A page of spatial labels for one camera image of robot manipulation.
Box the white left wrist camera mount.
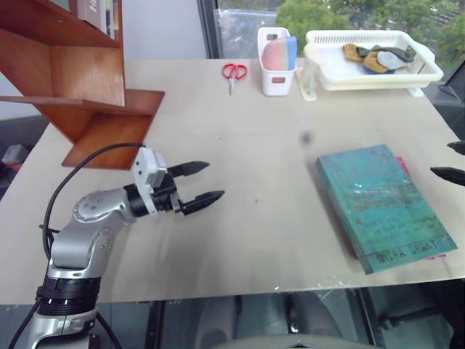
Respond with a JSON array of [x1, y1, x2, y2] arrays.
[[132, 146, 169, 216]]

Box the dark green cloth piece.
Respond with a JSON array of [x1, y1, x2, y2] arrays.
[[357, 44, 417, 63]]

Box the white slotted plastic basket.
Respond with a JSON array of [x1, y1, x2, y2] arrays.
[[302, 29, 445, 92]]

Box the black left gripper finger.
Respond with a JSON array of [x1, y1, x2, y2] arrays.
[[179, 189, 226, 217], [167, 160, 211, 180]]

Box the tan cloth piece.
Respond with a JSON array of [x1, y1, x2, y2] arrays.
[[363, 52, 390, 74]]

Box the white grey standing book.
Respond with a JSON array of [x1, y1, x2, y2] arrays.
[[76, 0, 108, 36]]

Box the white plastic storage bin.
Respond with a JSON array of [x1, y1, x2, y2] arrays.
[[256, 26, 299, 97]]

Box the blue cloth piece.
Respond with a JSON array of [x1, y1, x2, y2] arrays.
[[363, 66, 397, 76]]

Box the dark window frame post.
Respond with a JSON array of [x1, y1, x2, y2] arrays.
[[197, 0, 223, 60]]

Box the blue foam pad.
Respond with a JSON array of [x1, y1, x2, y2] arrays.
[[286, 36, 298, 70]]

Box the thin dark standing book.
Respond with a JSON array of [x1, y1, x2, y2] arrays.
[[105, 0, 122, 40]]

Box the grey cloth piece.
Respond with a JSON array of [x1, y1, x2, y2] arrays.
[[375, 51, 407, 71]]

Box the black chair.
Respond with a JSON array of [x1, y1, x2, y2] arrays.
[[423, 60, 465, 143]]

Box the teal hardcover book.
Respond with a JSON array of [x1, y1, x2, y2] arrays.
[[315, 143, 459, 276]]

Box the red handled scissors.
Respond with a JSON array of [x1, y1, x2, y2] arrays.
[[222, 63, 249, 97]]

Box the white drain tray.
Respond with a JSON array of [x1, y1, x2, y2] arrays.
[[295, 57, 425, 102]]

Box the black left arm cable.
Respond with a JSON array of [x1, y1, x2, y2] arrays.
[[7, 142, 147, 349]]

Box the dark grey seat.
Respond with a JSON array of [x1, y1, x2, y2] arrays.
[[0, 115, 50, 199]]

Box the brown cloth piece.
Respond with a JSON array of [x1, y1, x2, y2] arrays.
[[342, 43, 365, 65]]

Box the wooden shelf unit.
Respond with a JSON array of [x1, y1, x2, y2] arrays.
[[0, 0, 166, 170]]

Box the pink foam pad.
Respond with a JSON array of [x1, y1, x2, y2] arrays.
[[262, 37, 292, 72]]

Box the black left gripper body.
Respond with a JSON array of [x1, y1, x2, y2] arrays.
[[150, 172, 185, 215]]

